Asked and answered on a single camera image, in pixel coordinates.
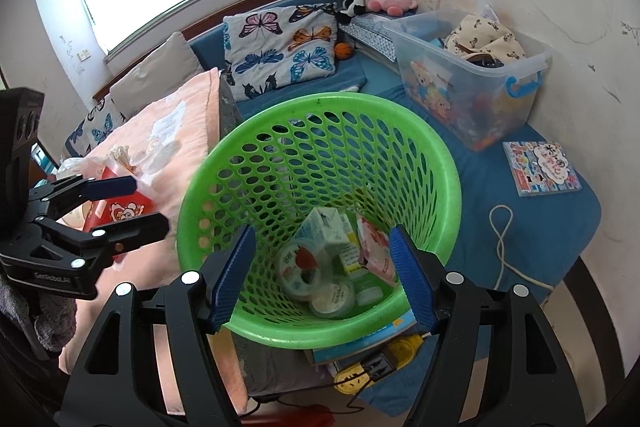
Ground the black plug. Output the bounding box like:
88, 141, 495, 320
362, 349, 393, 380

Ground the large butterfly print pillow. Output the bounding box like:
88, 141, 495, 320
222, 3, 340, 102

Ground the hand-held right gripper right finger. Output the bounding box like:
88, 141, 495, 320
389, 225, 586, 427

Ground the black cable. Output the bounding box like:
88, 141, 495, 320
247, 372, 373, 408

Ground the pink blanket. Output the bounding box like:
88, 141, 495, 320
57, 68, 251, 418

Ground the small butterfly print pillow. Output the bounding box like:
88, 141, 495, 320
62, 94, 128, 158

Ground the colourful children's book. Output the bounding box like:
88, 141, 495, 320
502, 139, 583, 198

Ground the green plastic basket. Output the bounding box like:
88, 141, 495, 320
176, 92, 462, 350

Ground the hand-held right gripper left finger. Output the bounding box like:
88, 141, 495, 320
60, 224, 258, 427

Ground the clear wrapper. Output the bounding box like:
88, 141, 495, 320
134, 132, 182, 180

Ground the clear plastic storage box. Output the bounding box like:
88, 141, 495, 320
382, 9, 553, 152

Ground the clear round plastic container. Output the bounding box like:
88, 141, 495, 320
308, 277, 357, 320

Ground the yellow power strip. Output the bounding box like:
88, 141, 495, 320
334, 334, 426, 395

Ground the cream patterned cloth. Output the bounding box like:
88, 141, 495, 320
444, 13, 527, 68

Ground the white cable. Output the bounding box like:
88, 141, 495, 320
489, 204, 556, 293

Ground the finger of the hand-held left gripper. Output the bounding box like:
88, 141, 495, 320
37, 212, 171, 270
27, 174, 138, 220

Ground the white green milk carton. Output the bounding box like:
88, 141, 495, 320
294, 207, 371, 280

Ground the blue white patterned cloth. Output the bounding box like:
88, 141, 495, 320
347, 12, 426, 72

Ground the red plastic stool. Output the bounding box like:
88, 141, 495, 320
240, 409, 336, 427

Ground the red printed plastic cup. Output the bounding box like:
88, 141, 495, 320
81, 164, 157, 264

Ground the beige cushion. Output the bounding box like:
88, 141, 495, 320
109, 32, 206, 118

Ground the pink snack packet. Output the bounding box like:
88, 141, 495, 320
356, 214, 401, 287

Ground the blue sofa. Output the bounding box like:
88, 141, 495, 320
185, 0, 603, 415

